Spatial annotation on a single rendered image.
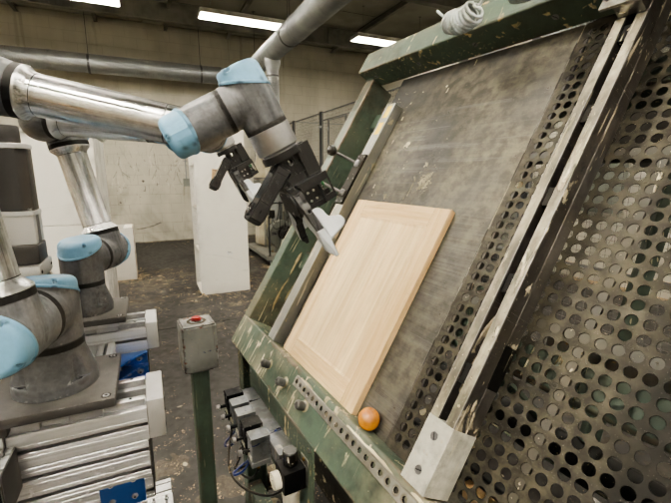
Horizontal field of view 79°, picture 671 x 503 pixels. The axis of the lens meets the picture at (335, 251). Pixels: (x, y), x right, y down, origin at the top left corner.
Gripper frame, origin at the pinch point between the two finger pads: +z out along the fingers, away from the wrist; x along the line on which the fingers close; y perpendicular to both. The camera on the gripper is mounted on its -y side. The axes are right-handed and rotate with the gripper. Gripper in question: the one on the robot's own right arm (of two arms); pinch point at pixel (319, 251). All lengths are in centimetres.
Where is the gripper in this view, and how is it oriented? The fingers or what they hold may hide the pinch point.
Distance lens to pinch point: 78.6
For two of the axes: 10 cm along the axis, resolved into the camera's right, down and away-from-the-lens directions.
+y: 8.1, -5.3, 2.7
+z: 4.2, 8.3, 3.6
